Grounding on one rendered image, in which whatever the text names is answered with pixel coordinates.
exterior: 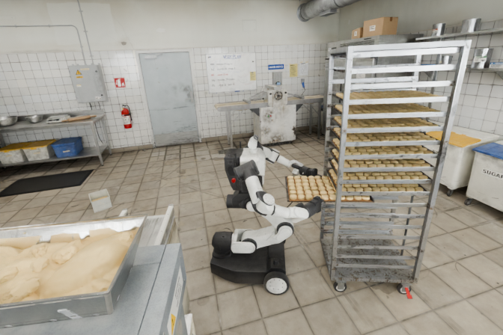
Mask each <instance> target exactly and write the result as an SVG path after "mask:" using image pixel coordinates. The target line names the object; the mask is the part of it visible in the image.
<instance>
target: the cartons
mask: <svg viewBox="0 0 503 335"><path fill-rule="evenodd" d="M397 21H398V17H380V18H377V19H371V20H368V21H364V27H363V28H357V29H355V30H353V31H352V39H356V38H362V37H371V36H376V35H387V34H396V33H397Z"/></svg>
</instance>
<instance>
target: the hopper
mask: <svg viewBox="0 0 503 335"><path fill-rule="evenodd" d="M146 219H147V214H141V215H127V216H119V217H111V218H97V219H89V220H81V221H66V222H58V223H51V224H36V225H28V226H21V227H6V228H0V246H14V247H22V248H24V247H28V246H29V245H31V246H33V245H38V244H41V243H48V244H49V243H54V242H70V241H73V242H74V241H75V240H83V239H86V238H87V237H94V236H98V235H100V234H109V235H111V234H112V233H116V232H117V233H119V232H125V231H130V232H137V233H136V235H135V237H134V239H133V241H132V243H131V245H130V247H129V249H128V251H127V252H126V255H125V257H124V259H123V261H122V263H121V265H120V267H119V269H118V270H117V272H116V274H115V276H114V278H113V280H112V282H111V284H110V286H109V288H108V290H107V291H104V292H92V293H86V294H80V295H75V294H76V293H77V290H78V289H77V290H74V291H72V292H70V293H67V295H68V296H62V297H56V298H44V299H37V300H31V301H20V302H13V303H7V304H0V329H1V328H12V327H18V326H24V325H35V324H40V323H47V322H57V321H64V320H69V319H80V318H86V317H92V316H103V315H108V314H112V313H113V310H114V308H115V306H116V303H117V302H118V299H119V297H120V295H121V293H122V290H123V288H124V286H125V283H126V281H127V279H128V277H129V274H130V272H131V270H132V267H133V265H134V262H135V256H136V254H137V250H138V246H139V242H140V239H141V234H142V232H143V229H144V224H145V221H146ZM120 222H122V224H120ZM23 233H26V234H23ZM37 240H39V242H37ZM5 241H7V242H5Z"/></svg>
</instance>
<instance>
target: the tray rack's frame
mask: <svg viewBox="0 0 503 335"><path fill-rule="evenodd" d="M471 42H472V40H452V41H437V42H423V43H395V44H380V45H366V46H354V47H353V52H374V51H389V50H404V49H434V48H448V47H458V46H461V47H460V53H459V58H458V62H457V68H456V72H455V76H454V82H453V86H452V90H451V96H450V100H449V103H448V110H447V114H446V118H445V125H444V128H443V132H442V139H441V142H440V146H439V152H438V156H437V160H436V166H435V171H434V175H433V181H432V185H431V188H430V195H429V199H428V202H427V209H426V212H425V216H424V223H423V227H422V231H421V237H420V241H419V245H418V251H417V255H416V259H415V265H414V269H413V273H412V271H411V269H403V268H347V267H335V280H336V282H337V283H338V289H344V284H345V283H347V281H361V282H385V283H401V284H402V285H403V286H402V290H401V292H405V291H406V290H405V288H404V287H405V286H408V287H409V285H412V283H418V277H419V273H420V270H421V264H422V260H423V256H424V250H425V247H426V243H427V237H428V233H429V229H430V223H431V220H432V216H433V210H434V206H435V202H436V196H437V193H438V190H439V184H440V179H441V176H442V170H443V166H444V163H445V157H446V153H447V149H448V143H449V140H450V136H451V130H452V126H453V122H454V116H455V113H456V109H457V103H458V99H459V95H460V90H461V86H462V83H463V77H464V72H465V69H466V63H467V59H468V56H469V50H470V46H471ZM346 52H347V47H341V48H337V49H331V50H330V54H342V53H346ZM320 243H321V246H322V249H323V254H324V257H325V261H326V265H327V268H328V272H329V276H330V269H331V266H330V264H331V259H332V258H331V255H332V246H331V245H332V236H324V237H323V239H320ZM338 245H390V246H395V245H394V243H393V242H392V240H391V239H338ZM337 254H350V255H384V256H403V250H401V252H399V251H398V250H397V249H358V248H337ZM336 264H362V265H407V264H406V261H405V260H404V259H362V258H336ZM408 289H409V288H408Z"/></svg>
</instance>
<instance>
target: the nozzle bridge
mask: <svg viewBox="0 0 503 335"><path fill-rule="evenodd" d="M186 278H187V277H186V269H185V264H184V259H183V252H182V247H181V243H174V244H167V245H152V246H145V247H138V250H137V254H136V256H135V262H134V265H133V267H132V270H131V272H130V274H129V277H128V279H127V281H126V283H125V286H124V288H123V290H122V293H121V295H120V297H119V299H118V302H117V303H116V306H115V308H114V310H113V313H112V314H108V315H103V316H92V317H86V318H80V319H69V320H64V321H57V322H47V323H40V324H35V325H24V326H18V327H12V328H1V329H0V335H188V331H187V327H186V320H185V316H184V311H183V296H184V291H185V286H186Z"/></svg>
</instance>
